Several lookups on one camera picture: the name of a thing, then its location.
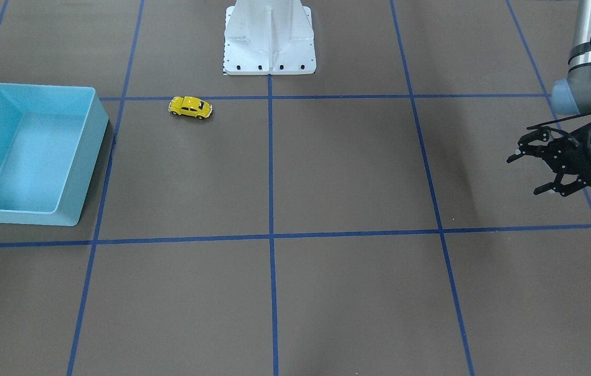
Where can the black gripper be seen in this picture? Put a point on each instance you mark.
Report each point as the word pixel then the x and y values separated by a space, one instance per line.
pixel 587 158

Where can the yellow beetle toy car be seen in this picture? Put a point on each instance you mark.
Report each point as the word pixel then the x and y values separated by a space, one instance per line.
pixel 190 106

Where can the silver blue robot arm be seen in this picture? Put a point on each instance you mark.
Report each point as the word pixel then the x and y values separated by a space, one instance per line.
pixel 571 96

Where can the light blue plastic bin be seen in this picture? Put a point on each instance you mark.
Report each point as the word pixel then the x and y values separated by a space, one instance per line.
pixel 50 139

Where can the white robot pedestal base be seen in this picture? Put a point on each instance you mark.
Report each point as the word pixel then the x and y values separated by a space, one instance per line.
pixel 268 38

